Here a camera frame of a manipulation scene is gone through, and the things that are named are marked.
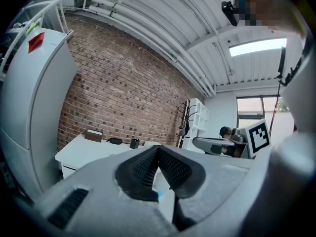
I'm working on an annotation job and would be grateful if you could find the black head camera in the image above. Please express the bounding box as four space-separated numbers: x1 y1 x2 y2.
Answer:
221 0 238 27

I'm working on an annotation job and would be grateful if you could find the red sticker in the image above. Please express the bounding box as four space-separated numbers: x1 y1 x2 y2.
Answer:
28 32 46 54

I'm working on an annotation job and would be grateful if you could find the white refrigerator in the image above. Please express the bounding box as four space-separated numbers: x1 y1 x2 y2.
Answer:
0 28 79 200

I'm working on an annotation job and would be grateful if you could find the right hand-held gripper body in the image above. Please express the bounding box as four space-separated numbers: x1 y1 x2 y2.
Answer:
228 121 272 159

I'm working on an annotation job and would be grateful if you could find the skylight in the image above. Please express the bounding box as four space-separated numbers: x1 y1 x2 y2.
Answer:
229 38 288 57

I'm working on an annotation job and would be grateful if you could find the white desk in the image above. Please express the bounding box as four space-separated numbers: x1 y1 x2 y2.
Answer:
54 133 178 222

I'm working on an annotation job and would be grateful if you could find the window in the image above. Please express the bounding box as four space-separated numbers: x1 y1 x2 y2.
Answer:
236 95 294 135

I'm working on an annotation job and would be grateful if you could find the black hanging cable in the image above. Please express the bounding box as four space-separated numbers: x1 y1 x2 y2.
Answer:
270 45 302 134

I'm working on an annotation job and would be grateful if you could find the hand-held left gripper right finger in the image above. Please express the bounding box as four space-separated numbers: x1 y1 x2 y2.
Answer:
158 145 256 232

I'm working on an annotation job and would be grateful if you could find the brown box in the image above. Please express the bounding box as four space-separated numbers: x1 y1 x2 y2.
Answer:
84 129 104 143

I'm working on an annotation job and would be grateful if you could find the black coat rack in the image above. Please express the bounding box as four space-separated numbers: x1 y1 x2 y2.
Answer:
176 99 199 139

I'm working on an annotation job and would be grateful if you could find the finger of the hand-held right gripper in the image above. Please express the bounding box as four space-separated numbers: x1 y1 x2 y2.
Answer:
192 136 236 156

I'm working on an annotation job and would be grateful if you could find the person's head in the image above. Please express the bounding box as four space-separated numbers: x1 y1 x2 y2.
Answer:
234 0 301 32

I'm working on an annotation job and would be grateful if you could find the green tag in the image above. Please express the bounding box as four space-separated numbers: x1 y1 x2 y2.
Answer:
25 20 40 34

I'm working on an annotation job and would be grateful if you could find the white metal rack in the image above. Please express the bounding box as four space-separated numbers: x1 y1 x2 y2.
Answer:
0 0 74 74

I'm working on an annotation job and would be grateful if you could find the white shelf unit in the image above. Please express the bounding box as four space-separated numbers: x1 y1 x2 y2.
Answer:
181 98 210 154

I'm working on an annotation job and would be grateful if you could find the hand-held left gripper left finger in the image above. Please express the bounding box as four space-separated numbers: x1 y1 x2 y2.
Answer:
33 144 179 237

